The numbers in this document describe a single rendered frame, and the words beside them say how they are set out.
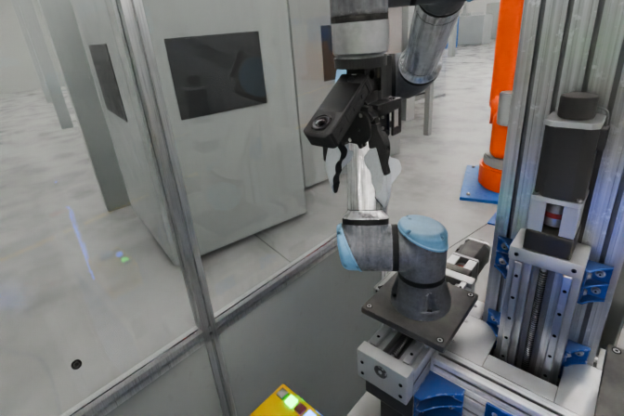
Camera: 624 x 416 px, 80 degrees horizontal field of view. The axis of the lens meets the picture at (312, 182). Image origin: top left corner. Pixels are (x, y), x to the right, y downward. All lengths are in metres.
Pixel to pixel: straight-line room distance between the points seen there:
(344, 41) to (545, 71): 0.50
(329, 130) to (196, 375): 0.87
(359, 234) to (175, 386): 0.62
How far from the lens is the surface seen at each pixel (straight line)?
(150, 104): 0.84
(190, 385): 1.18
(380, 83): 0.55
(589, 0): 0.87
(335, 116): 0.47
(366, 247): 0.90
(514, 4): 4.06
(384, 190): 0.53
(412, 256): 0.91
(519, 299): 1.01
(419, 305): 0.98
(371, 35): 0.50
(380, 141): 0.51
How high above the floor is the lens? 1.72
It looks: 23 degrees down
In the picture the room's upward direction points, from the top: 5 degrees counter-clockwise
